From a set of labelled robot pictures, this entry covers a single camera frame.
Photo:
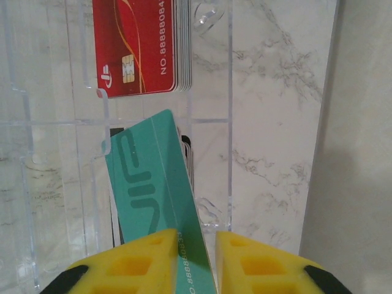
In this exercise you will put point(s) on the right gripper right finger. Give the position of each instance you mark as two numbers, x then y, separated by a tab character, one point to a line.
263	269

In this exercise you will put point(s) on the teal VIP credit card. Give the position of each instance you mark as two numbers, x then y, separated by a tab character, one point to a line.
147	183

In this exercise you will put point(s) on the red credit card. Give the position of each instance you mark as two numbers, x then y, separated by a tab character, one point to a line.
134	46

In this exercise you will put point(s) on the clear acrylic card stand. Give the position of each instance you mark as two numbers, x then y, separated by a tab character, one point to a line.
61	137

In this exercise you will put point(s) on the credit card stack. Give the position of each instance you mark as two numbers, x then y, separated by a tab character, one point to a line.
183	46
187	153

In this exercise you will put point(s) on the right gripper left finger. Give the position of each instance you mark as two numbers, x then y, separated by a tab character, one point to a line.
128	269

